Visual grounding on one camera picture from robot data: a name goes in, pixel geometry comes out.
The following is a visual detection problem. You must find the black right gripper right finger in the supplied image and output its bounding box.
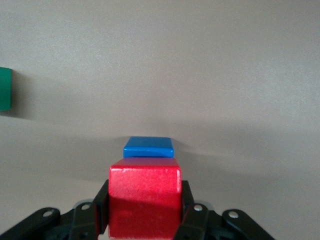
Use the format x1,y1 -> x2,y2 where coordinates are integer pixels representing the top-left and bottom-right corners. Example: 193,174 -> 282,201
173,179 -> 276,240

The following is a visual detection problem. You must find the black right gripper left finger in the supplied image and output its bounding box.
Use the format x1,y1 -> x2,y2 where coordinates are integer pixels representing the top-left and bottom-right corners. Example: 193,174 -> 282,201
0,178 -> 110,240

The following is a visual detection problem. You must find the red wooden block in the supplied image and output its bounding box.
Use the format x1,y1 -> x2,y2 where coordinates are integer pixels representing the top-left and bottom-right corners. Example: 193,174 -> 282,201
107,157 -> 182,240

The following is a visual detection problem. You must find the blue wooden block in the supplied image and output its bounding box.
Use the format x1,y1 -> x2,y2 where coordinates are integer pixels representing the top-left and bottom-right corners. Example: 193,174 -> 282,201
122,136 -> 175,159

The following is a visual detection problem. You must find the green wooden block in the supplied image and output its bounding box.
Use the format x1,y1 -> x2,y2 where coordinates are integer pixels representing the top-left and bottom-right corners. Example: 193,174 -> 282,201
0,66 -> 13,112

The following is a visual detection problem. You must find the brown table cover sheet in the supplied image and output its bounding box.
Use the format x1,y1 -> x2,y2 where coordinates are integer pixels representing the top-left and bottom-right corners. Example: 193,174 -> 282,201
0,0 -> 320,240

